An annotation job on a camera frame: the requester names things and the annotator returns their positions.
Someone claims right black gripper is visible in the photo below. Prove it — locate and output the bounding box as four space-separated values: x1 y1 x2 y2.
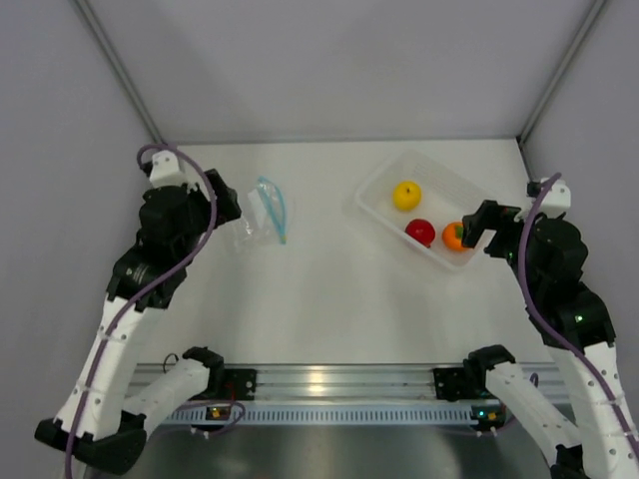
461 200 543 296

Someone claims orange fake persimmon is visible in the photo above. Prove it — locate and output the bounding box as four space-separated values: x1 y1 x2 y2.
441 222 469 252

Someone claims clear zip top bag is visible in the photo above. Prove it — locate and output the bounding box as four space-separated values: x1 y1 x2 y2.
230 176 291 253

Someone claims red fake apple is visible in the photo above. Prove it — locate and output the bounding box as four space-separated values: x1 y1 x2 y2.
404 219 436 248

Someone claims yellow fake apple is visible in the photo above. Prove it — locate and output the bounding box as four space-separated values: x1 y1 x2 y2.
392 181 422 212

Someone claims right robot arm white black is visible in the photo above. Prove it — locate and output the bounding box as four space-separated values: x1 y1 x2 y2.
462 201 638 478

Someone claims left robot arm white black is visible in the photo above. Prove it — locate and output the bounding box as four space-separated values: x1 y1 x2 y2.
35 170 242 477

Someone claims white plastic basket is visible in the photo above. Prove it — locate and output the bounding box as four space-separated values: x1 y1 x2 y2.
353 150 490 271

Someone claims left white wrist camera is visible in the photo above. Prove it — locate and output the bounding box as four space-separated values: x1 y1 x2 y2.
144 150 187 189

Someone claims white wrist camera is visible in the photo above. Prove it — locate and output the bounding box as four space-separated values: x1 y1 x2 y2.
526 178 572 218
144 150 187 189

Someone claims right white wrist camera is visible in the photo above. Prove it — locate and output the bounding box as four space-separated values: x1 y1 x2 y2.
526 178 572 218

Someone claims left aluminium frame post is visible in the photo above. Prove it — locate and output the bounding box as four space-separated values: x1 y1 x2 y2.
71 0 164 143

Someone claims aluminium frame post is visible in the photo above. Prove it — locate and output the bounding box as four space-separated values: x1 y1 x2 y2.
516 0 610 148
71 0 164 143

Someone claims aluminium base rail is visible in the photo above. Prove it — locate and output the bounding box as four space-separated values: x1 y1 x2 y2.
127 363 568 404

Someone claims white slotted cable duct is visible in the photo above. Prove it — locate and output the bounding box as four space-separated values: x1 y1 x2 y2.
164 403 503 426

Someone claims right aluminium frame post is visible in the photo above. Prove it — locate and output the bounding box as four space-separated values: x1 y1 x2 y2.
516 0 610 148

